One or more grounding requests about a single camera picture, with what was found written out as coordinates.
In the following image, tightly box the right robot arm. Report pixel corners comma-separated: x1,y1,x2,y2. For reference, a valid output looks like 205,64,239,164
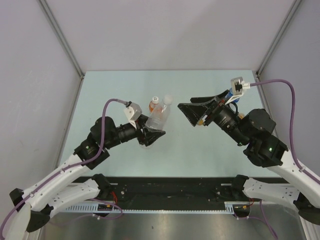
177,90,320,225

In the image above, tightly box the right aluminium frame post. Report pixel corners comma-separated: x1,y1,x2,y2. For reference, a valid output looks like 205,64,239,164
255,0,304,78

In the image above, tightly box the clear water bottle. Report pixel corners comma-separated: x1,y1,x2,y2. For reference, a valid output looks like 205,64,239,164
145,98,172,130

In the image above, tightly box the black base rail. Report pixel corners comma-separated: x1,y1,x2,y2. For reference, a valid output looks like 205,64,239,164
69,176,286,211

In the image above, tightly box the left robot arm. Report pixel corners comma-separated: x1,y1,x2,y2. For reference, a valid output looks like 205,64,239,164
9,115,166,233

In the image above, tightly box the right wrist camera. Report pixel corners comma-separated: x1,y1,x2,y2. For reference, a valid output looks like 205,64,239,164
225,77,251,104

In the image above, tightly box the blue drink bottle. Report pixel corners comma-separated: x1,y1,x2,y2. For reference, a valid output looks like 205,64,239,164
225,88,240,104

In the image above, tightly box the orange juice bottle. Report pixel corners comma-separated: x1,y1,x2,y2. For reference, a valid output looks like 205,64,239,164
237,113,245,120

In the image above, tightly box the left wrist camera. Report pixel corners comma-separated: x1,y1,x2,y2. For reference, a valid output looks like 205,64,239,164
123,101,142,129

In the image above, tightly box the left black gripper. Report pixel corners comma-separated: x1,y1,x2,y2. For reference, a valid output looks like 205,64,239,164
104,114,165,149

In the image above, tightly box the aluminium frame post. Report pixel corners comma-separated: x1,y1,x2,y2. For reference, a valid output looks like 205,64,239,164
255,0,304,78
37,0,84,78

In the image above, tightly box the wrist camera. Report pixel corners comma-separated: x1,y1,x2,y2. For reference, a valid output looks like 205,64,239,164
123,101,142,129
225,77,251,104

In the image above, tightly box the white cable duct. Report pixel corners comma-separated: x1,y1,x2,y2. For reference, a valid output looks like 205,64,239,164
62,201,251,215

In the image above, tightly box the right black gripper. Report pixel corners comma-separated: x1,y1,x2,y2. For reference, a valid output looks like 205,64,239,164
177,90,250,146

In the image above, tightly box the left aluminium frame post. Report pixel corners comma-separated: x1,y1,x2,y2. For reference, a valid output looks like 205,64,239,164
37,0,84,78

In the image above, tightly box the orange drink bottle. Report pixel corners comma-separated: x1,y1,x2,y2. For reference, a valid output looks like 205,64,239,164
148,96,160,112

